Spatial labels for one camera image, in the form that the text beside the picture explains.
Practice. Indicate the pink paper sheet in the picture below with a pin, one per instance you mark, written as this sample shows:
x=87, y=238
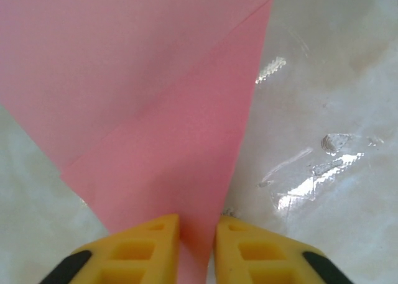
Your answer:
x=155, y=94

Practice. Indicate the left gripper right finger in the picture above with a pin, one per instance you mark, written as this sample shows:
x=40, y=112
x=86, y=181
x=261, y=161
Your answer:
x=264, y=259

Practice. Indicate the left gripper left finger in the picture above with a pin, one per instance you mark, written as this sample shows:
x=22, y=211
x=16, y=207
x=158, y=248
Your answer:
x=124, y=259

